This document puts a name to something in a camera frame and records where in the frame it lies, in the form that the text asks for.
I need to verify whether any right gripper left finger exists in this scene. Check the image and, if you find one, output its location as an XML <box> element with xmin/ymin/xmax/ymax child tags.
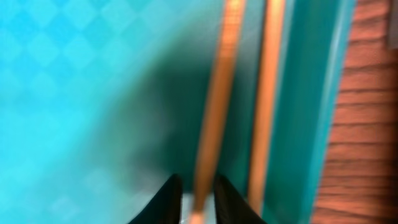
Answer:
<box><xmin>128</xmin><ymin>174</ymin><xmax>183</xmax><ymax>224</ymax></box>

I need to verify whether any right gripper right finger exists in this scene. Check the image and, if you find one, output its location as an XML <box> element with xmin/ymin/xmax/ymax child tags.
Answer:
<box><xmin>214</xmin><ymin>175</ymin><xmax>267</xmax><ymax>224</ymax></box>

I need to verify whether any wooden chopstick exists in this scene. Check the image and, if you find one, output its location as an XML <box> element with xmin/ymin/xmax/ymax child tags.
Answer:
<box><xmin>188</xmin><ymin>0</ymin><xmax>246</xmax><ymax>224</ymax></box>
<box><xmin>248</xmin><ymin>0</ymin><xmax>285</xmax><ymax>215</ymax></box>

